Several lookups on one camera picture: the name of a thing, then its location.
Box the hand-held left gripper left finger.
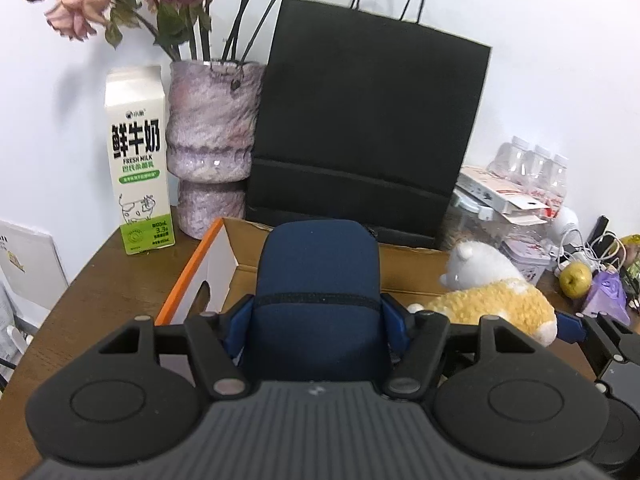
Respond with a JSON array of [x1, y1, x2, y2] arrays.
[[100, 294, 255, 401]]

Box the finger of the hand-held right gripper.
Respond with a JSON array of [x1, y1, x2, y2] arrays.
[[554, 311, 640, 368]]

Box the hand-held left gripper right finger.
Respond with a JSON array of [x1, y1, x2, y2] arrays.
[[380, 294, 543, 401]]

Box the red cardboard box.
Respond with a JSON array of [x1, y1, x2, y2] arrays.
[[154, 216, 456, 386]]

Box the yellow and white plush sheep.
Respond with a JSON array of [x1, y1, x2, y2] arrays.
[[406, 240, 558, 348]]

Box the dark blue zip case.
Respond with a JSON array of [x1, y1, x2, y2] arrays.
[[239, 219, 392, 386]]

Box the green apple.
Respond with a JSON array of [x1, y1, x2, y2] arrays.
[[559, 261, 593, 300]]

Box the small purple gift bag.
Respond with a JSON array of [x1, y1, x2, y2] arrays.
[[582, 267, 632, 326]]

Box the white lidded tub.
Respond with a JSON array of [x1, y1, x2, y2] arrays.
[[502, 237, 551, 283]]

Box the colourful snack packet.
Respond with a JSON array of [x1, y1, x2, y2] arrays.
[[617, 234, 640, 281]]

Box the white round gadget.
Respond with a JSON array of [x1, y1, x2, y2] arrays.
[[550, 206, 581, 256]]

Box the clear plastic container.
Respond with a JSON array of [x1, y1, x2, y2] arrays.
[[442, 195, 551, 261]]

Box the clear water bottle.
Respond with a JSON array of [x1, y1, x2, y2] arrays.
[[492, 136, 531, 181], [522, 145, 551, 187], [542, 154, 571, 211]]

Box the white flat carton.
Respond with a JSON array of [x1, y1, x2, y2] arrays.
[[457, 165, 551, 226]]

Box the white and green milk carton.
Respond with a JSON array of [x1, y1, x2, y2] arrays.
[[103, 65, 176, 256]]

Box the mottled pink vase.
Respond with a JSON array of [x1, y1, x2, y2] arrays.
[[165, 60, 267, 240]]

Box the black paper bag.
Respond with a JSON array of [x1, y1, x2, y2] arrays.
[[245, 0, 493, 251]]

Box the dried flower bouquet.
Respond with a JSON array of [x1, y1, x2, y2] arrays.
[[20, 0, 341, 63]]

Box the white cables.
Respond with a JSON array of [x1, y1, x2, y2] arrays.
[[552, 230, 626, 273]]

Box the white wall panel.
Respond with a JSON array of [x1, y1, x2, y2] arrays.
[[0, 219, 69, 331]]

